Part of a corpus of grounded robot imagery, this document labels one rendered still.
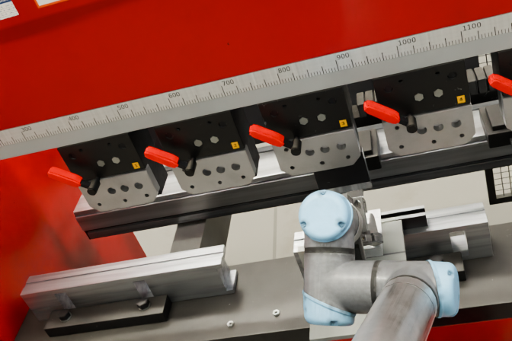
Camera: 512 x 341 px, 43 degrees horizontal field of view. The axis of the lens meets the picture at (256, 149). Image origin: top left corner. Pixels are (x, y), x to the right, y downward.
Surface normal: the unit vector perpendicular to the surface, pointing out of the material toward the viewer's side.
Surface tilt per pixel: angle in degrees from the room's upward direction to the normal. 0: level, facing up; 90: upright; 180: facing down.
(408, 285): 30
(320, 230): 40
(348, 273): 10
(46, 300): 90
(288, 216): 0
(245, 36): 90
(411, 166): 90
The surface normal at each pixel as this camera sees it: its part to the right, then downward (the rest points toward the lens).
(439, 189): -0.30, -0.79
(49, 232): 0.95, -0.19
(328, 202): -0.29, -0.20
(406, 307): 0.38, -0.86
